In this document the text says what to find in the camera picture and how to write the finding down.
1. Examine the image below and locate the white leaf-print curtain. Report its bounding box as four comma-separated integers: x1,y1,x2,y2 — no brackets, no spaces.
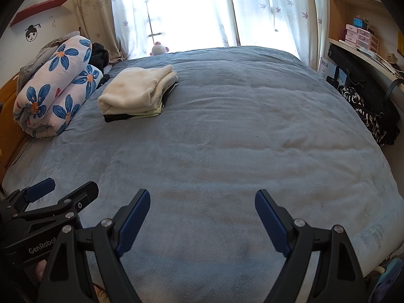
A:
229,0,329,70
110,0,240,59

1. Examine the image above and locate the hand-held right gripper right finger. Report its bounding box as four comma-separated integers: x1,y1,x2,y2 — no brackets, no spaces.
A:
255,189,368,303

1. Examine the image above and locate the dark clothes pile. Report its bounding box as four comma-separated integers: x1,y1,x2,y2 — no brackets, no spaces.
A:
91,42,111,87

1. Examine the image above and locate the black white patterned cloth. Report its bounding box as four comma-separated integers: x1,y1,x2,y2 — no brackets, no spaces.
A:
338,85,387,147

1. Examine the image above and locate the white plush toy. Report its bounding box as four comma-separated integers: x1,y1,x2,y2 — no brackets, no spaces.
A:
151,42,171,57

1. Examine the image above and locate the face wall sticker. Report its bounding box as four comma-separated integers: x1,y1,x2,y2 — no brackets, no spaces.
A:
25,23,42,42

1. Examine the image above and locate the grey cloth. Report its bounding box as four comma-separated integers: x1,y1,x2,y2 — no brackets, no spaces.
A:
19,32,79,79

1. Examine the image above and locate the blue fleece blanket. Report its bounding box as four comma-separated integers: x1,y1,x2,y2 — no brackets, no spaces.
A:
2,46,404,303

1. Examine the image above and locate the black bag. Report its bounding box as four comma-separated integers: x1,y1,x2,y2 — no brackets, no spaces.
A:
326,44,401,146

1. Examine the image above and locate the yellow-green garment with black trim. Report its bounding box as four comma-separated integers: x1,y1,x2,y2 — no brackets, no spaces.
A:
104,82,179,123

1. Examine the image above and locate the red wall shelf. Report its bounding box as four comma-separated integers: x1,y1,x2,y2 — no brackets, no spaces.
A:
9,0,72,27

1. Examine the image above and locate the rolled blue floral quilt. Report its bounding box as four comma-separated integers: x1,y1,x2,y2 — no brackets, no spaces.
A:
13,35,104,139

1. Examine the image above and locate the wooden bookshelf desk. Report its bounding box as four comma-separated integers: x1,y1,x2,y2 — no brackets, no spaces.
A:
326,0,404,102

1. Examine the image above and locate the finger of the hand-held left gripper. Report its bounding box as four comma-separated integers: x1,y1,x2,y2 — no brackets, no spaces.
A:
6,178,56,215
13,181,99,229

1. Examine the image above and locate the beige floral curtain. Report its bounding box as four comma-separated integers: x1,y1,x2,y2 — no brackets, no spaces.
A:
69,0,127,62

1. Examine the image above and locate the wooden bed frame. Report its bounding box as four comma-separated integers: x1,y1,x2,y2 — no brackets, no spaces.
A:
0,72,29,171

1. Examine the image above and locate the white fluffy cardigan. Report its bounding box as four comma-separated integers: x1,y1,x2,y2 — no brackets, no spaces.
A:
97,65,179,116

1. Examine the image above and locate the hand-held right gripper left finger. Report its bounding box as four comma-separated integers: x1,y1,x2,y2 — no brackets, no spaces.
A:
37,189,151,303

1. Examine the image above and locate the pink drawer organizer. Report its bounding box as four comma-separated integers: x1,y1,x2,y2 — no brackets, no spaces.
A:
344,23,379,53

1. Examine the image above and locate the white cardboard box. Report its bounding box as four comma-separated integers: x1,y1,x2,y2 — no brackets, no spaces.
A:
319,57,340,78

